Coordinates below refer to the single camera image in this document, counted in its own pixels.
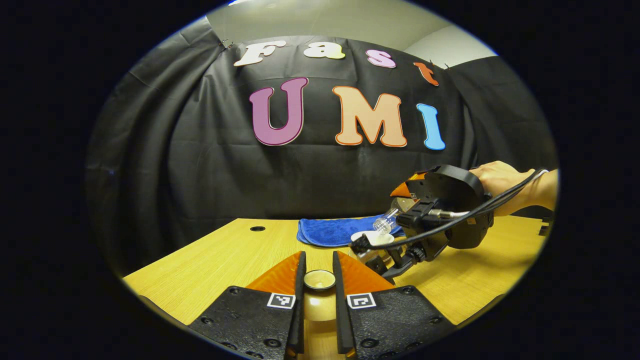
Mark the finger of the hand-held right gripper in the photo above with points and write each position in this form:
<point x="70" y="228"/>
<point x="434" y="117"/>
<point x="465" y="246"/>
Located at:
<point x="402" y="190"/>
<point x="385" y="262"/>

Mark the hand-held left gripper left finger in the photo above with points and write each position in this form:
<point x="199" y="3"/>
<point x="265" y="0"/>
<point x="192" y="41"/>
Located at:
<point x="300" y="310"/>

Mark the blue towel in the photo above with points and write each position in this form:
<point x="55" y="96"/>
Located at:
<point x="330" y="231"/>

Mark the black backdrop cloth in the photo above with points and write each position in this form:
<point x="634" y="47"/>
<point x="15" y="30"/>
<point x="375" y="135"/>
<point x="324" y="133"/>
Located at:
<point x="300" y="175"/>

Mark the cream teacup lid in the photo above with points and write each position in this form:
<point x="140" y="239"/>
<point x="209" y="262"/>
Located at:
<point x="319" y="302"/>

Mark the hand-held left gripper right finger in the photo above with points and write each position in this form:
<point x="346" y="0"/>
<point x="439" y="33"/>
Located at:
<point x="341" y="310"/>

